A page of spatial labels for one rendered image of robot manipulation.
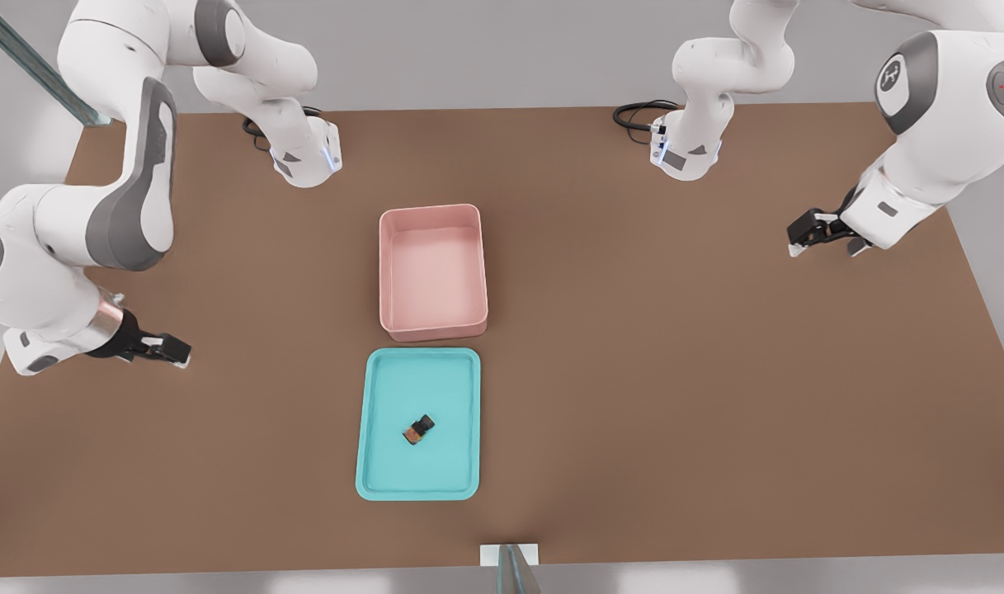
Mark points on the small black brown button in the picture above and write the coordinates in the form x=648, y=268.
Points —
x=419, y=430

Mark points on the pale blue-green tray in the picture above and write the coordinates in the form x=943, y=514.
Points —
x=386, y=462

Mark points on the pink rectangular box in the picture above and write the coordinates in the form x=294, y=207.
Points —
x=432, y=276

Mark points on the silver frame post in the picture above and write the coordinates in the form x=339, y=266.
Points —
x=514, y=569
x=31, y=62

